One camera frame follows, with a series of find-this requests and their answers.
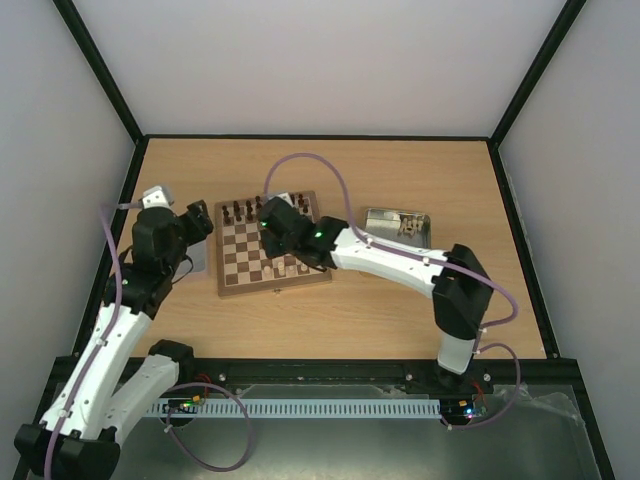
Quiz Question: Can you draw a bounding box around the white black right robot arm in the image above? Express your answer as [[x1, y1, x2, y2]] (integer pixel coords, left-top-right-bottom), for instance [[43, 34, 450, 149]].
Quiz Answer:
[[257, 196, 495, 392]]

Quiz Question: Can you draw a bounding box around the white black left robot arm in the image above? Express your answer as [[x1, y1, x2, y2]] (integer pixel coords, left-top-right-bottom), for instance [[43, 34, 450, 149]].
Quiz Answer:
[[14, 200, 213, 479]]

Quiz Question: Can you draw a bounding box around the wooden chess board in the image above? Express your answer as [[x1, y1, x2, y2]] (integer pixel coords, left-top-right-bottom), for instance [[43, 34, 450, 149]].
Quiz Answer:
[[213, 195, 332, 298]]

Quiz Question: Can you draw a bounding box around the silver tin lid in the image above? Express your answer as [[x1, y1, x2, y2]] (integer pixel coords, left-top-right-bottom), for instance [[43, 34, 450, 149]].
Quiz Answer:
[[187, 241, 208, 275]]

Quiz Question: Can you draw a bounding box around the gold metal tin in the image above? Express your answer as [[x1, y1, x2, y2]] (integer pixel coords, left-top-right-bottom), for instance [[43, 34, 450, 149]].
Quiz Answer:
[[364, 208, 431, 249]]

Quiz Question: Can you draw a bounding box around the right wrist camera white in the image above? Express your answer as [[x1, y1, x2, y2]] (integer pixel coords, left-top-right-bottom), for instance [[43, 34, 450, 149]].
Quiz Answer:
[[277, 192, 293, 204]]

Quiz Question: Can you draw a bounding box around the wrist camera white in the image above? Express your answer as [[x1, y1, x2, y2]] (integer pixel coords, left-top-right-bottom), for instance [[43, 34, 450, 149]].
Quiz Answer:
[[140, 185, 174, 209], [277, 192, 293, 204]]

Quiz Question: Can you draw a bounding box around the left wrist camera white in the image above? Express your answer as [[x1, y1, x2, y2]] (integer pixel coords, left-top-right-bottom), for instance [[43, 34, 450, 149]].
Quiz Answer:
[[140, 185, 174, 209]]

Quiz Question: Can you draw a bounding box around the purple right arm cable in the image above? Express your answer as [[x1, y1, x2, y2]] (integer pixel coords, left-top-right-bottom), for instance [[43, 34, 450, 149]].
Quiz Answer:
[[263, 152, 522, 431]]

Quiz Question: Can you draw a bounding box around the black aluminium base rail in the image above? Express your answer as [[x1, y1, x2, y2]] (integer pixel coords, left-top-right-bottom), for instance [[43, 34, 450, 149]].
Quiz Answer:
[[49, 355, 581, 396]]

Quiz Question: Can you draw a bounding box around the light blue cable duct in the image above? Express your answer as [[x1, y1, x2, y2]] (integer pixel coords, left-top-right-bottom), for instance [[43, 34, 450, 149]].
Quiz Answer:
[[172, 398, 441, 420]]

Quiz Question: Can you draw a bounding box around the black frame post left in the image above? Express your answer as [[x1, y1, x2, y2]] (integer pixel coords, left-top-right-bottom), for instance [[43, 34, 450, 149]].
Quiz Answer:
[[53, 0, 144, 144]]

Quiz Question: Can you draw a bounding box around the black frame post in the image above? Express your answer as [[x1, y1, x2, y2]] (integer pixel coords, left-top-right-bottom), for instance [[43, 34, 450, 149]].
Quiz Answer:
[[489, 0, 587, 149], [53, 0, 144, 144]]

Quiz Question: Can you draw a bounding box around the black frame post right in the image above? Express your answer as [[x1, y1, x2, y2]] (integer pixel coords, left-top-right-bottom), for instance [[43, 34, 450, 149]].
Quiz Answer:
[[489, 0, 587, 149]]

